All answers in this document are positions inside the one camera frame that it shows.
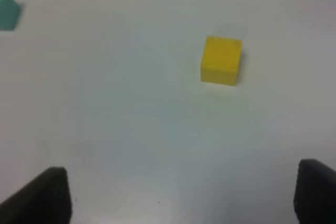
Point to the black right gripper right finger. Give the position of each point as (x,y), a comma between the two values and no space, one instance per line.
(314,199)

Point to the green cube block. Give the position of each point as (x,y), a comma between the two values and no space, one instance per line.
(9,14)

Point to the yellow cube block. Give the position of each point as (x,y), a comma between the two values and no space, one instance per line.
(220,60)

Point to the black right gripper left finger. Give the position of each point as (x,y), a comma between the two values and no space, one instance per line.
(45,199)

